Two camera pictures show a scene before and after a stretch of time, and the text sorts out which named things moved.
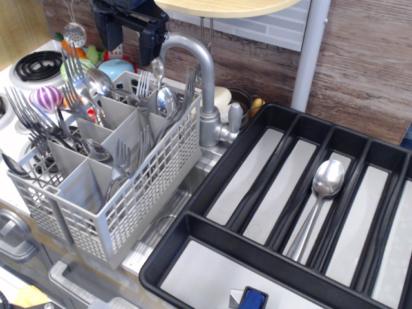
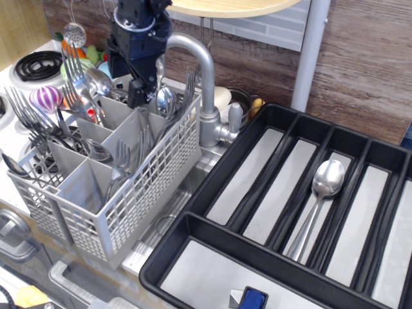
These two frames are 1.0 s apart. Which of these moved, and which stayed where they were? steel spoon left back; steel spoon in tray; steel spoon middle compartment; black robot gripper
Moved: black robot gripper
Stayed: steel spoon middle compartment; steel spoon left back; steel spoon in tray
